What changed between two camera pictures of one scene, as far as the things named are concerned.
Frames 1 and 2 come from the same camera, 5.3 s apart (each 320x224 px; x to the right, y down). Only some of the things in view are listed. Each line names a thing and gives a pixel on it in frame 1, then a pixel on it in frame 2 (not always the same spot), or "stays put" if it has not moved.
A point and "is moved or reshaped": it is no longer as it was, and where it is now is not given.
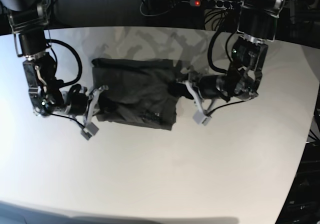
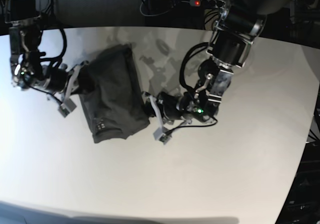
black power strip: (210, 2) stays put
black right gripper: (208, 89) to (172, 106)
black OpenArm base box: (302, 205) stays put
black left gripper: (78, 103) to (57, 81)
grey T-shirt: (139, 92) is moved or reshaped
